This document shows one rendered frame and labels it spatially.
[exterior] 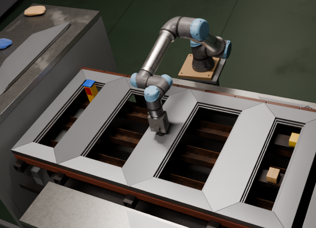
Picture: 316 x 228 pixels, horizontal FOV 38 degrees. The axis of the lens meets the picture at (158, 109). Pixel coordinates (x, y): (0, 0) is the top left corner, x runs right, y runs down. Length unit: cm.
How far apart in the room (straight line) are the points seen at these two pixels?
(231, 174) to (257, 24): 267
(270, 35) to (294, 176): 249
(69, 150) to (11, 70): 66
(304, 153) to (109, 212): 99
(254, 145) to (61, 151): 103
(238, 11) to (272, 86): 124
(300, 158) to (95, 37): 164
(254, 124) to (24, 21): 180
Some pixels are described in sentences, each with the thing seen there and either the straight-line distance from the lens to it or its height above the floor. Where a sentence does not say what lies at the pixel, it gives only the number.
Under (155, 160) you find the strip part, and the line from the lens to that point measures 235.
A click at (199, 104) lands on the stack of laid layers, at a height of 84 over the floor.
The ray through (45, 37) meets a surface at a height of 107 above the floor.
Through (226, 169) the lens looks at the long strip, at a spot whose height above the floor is 85.
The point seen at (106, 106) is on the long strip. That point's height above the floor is 85.
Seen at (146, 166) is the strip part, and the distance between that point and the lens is 233.
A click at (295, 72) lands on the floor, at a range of 408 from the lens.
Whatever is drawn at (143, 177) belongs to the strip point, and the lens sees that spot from 229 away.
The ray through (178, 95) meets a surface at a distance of 267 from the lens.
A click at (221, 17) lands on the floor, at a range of 484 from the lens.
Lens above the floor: 260
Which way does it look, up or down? 42 degrees down
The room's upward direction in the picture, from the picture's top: 14 degrees counter-clockwise
